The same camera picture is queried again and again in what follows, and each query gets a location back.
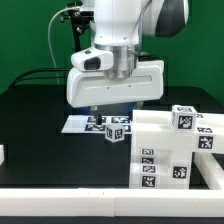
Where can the white marker base plate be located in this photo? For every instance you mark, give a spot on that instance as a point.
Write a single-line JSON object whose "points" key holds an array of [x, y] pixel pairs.
{"points": [[86, 124]]}

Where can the white piece at left edge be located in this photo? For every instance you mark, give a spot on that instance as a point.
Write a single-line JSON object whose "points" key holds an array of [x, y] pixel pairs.
{"points": [[2, 157]]}

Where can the white marker cube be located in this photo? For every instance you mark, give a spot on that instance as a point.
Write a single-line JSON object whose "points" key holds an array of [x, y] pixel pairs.
{"points": [[114, 133], [183, 117]]}

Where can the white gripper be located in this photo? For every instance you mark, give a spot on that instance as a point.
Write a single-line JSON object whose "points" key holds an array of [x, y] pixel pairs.
{"points": [[94, 88]]}

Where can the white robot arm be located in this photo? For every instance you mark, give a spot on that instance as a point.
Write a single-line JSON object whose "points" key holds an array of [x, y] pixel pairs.
{"points": [[115, 69]]}

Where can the white chair back frame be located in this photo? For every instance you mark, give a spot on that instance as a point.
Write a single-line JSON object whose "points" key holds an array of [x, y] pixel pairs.
{"points": [[208, 141]]}

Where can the white L-shaped wall fence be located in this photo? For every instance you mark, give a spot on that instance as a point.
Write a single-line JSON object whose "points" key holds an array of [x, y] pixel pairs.
{"points": [[122, 202]]}

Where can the white chair seat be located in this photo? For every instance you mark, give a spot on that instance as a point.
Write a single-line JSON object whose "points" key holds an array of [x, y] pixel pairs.
{"points": [[164, 145]]}

